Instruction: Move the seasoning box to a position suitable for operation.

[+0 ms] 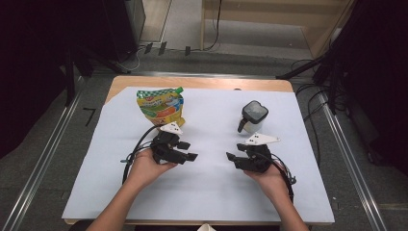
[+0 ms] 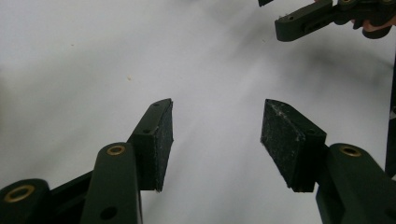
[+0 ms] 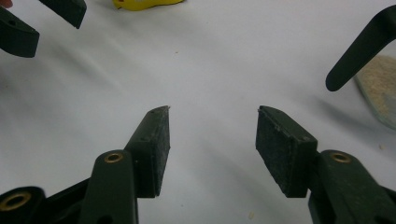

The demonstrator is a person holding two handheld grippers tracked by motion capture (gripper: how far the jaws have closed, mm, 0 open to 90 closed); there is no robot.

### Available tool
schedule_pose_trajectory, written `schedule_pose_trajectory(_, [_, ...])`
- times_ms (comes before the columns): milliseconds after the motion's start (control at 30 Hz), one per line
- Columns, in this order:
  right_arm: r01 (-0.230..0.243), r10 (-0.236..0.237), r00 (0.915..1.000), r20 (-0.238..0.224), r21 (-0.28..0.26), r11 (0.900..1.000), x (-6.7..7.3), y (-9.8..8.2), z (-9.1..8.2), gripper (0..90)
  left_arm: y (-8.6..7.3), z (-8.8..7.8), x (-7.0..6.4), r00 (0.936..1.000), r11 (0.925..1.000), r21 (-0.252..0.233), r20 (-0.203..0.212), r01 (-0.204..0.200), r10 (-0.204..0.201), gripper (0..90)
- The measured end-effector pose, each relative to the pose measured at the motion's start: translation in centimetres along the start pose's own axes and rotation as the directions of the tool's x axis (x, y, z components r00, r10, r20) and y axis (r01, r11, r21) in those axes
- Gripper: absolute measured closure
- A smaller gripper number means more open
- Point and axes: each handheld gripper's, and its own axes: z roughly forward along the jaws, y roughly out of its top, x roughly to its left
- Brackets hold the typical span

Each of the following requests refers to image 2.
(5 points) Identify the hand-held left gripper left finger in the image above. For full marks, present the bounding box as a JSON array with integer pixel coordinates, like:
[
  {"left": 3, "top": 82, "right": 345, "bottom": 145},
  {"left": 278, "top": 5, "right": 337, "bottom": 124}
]
[{"left": 78, "top": 98, "right": 175, "bottom": 224}]

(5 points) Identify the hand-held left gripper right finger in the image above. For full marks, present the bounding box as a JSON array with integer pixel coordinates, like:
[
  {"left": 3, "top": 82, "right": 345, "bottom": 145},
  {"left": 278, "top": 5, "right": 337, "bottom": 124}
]
[{"left": 260, "top": 98, "right": 396, "bottom": 224}]

